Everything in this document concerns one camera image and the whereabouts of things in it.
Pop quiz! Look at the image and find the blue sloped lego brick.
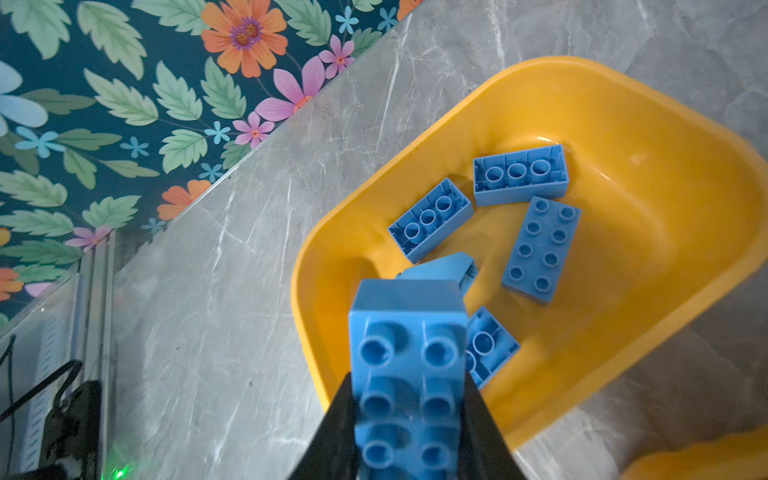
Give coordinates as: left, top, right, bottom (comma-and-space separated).
396, 252, 479, 296

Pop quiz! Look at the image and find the blue long lego brick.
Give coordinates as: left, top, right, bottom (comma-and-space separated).
473, 144, 570, 206

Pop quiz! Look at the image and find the yellow plastic bin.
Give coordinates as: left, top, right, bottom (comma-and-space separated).
621, 425, 767, 479
290, 55, 768, 451

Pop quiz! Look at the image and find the blue lego brick top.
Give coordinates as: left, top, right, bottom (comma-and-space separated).
388, 177, 474, 264

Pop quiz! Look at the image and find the middle yellow plastic bin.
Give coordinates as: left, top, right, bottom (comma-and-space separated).
621, 425, 767, 479

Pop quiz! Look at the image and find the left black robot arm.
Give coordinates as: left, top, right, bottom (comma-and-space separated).
1, 334, 102, 479

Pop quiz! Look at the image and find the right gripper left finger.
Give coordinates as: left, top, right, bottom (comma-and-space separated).
289, 372, 359, 480

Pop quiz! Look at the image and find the left yellow plastic bin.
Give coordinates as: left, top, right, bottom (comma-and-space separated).
290, 55, 768, 451

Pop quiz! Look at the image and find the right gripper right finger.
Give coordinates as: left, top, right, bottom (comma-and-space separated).
458, 374, 526, 480

